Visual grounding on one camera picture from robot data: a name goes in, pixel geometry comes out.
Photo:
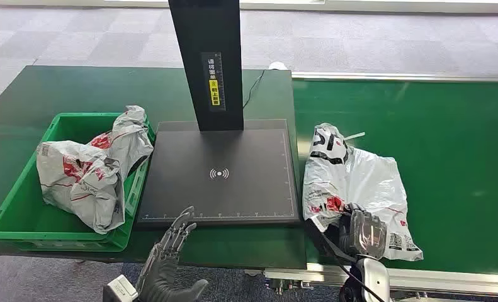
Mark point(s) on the green conveyor belt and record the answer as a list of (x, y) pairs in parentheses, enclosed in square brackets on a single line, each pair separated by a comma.
[(440, 166)]

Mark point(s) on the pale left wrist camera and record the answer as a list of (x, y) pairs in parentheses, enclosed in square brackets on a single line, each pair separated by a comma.
[(119, 289)]

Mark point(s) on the grey courier bag red print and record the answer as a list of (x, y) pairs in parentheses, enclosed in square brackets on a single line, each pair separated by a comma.
[(86, 183)]

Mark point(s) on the small white strip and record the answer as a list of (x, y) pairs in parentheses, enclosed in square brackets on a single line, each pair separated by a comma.
[(354, 136)]

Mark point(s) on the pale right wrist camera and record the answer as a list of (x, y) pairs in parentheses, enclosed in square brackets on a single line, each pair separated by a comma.
[(374, 279)]

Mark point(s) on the small white round object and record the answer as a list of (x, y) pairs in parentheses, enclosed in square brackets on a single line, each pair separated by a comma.
[(278, 66)]

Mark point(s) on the black yellow label sticker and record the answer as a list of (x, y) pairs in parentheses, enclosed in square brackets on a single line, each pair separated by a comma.
[(213, 83)]

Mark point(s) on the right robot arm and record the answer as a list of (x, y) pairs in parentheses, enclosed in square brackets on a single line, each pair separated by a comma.
[(348, 291)]

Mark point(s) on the silver conveyor frame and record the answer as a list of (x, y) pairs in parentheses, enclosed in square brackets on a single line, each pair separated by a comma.
[(440, 282)]

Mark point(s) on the green plastic crate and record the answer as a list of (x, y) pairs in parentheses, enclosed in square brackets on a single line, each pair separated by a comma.
[(19, 208)]

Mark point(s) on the black scanner machine with column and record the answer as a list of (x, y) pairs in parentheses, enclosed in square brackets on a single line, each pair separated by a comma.
[(215, 187)]

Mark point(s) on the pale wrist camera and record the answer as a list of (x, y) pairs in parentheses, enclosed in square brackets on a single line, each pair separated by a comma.
[(119, 289), (374, 279)]

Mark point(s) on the white courier bag black letters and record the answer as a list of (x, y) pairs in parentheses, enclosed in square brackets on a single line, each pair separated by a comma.
[(365, 179)]

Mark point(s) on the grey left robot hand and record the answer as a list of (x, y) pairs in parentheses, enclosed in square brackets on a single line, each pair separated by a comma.
[(161, 271)]

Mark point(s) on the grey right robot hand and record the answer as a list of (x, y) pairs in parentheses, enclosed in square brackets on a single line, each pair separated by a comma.
[(365, 233)]

